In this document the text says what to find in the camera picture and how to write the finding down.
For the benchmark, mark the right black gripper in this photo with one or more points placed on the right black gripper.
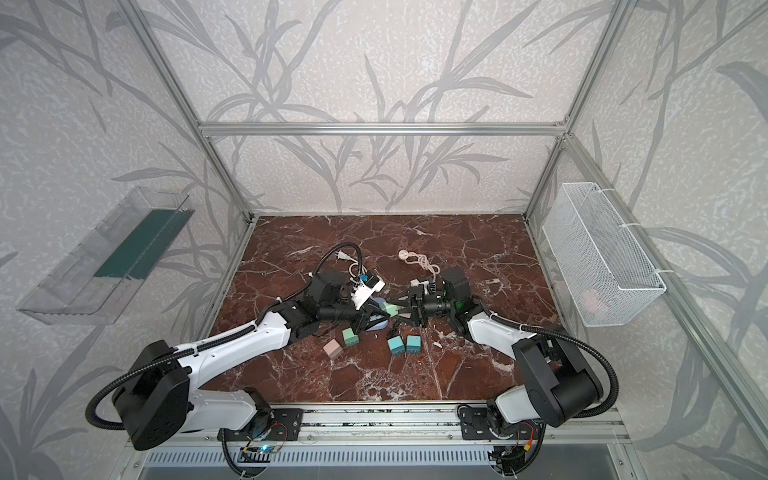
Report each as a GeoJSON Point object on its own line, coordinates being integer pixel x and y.
{"type": "Point", "coordinates": [417, 306]}

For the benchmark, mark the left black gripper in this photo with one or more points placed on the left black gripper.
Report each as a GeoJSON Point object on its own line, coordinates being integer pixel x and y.
{"type": "Point", "coordinates": [360, 312]}

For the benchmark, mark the light green cube charger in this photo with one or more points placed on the light green cube charger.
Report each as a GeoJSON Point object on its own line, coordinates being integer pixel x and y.
{"type": "Point", "coordinates": [392, 310]}

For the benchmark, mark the teal green cube charger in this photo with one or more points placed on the teal green cube charger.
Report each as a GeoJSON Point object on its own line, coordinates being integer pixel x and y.
{"type": "Point", "coordinates": [413, 344]}

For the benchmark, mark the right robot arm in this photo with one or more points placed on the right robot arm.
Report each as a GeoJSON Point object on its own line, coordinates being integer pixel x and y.
{"type": "Point", "coordinates": [562, 377]}

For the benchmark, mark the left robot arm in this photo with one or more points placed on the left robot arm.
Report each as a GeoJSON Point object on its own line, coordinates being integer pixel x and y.
{"type": "Point", "coordinates": [162, 394]}

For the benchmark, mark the blue square power strip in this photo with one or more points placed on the blue square power strip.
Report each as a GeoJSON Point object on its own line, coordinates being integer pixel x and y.
{"type": "Point", "coordinates": [379, 321]}

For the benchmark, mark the green cube charger left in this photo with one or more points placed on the green cube charger left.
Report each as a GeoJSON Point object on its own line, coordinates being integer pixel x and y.
{"type": "Point", "coordinates": [350, 338]}

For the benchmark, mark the pink cube charger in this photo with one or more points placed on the pink cube charger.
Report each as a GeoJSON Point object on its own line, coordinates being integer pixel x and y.
{"type": "Point", "coordinates": [333, 349]}

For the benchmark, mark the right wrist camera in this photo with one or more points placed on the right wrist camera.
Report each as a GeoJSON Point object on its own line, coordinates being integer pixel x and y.
{"type": "Point", "coordinates": [428, 287]}

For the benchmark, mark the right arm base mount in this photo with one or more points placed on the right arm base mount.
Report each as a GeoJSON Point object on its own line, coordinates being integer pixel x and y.
{"type": "Point", "coordinates": [484, 423]}

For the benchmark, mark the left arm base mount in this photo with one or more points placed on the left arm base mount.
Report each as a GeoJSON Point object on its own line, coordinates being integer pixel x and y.
{"type": "Point", "coordinates": [278, 425]}

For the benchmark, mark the white wire mesh basket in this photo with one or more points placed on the white wire mesh basket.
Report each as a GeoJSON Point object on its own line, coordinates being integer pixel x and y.
{"type": "Point", "coordinates": [609, 276]}

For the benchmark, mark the clear plastic wall bin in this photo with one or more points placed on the clear plastic wall bin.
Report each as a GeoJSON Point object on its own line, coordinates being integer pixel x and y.
{"type": "Point", "coordinates": [94, 283]}

